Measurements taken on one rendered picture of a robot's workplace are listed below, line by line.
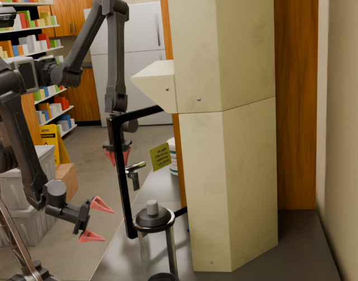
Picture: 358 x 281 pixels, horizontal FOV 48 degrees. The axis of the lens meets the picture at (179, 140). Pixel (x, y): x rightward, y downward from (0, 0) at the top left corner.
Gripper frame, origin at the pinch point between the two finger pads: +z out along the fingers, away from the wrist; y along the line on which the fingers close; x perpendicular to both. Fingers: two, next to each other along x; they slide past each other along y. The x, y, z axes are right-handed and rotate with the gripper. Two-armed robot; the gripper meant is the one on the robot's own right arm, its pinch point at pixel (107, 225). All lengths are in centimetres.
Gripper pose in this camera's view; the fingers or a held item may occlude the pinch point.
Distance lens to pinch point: 132.1
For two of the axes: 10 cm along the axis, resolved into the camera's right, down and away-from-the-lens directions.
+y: 3.2, -9.3, -1.6
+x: 0.6, -1.5, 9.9
